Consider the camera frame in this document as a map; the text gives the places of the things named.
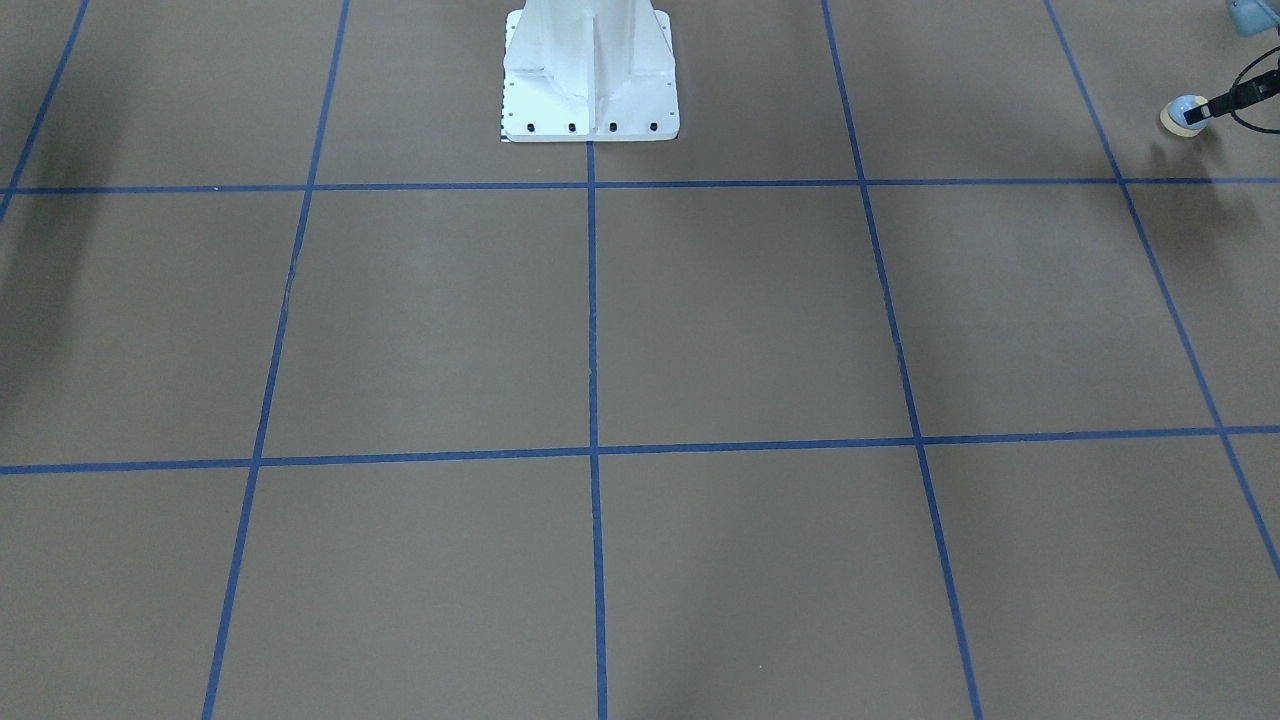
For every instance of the blue call bell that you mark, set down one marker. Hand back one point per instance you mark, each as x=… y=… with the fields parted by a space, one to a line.
x=1186 y=116

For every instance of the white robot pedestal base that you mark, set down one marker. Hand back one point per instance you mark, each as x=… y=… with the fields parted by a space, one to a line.
x=589 y=72

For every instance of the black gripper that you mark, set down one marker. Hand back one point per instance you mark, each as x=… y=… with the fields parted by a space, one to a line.
x=1247 y=91

